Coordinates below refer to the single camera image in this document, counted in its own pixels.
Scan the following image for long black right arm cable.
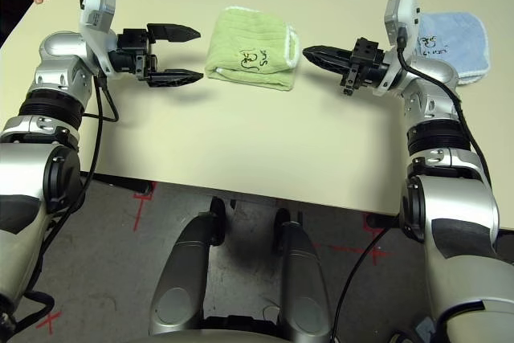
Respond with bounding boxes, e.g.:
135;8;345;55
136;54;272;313
395;26;494;190

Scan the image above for short black left wrist cable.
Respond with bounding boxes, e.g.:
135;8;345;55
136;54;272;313
82;76;120;123

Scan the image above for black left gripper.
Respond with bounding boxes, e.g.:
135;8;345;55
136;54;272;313
108;22;206;88

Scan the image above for grey power adapter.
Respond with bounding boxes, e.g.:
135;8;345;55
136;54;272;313
416;316;437;340

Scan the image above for folded blue towel with embroidery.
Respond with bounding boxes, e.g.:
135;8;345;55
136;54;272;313
415;11;492;86

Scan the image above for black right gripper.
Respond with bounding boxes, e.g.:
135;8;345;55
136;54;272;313
301;37;393;97

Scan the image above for green towel with white trim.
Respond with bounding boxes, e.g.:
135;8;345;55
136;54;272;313
203;6;301;93

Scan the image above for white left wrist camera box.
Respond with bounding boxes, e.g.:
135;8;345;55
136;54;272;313
78;0;122;80

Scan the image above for hanging black right elbow cable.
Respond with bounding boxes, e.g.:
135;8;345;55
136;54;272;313
332;225;391;340

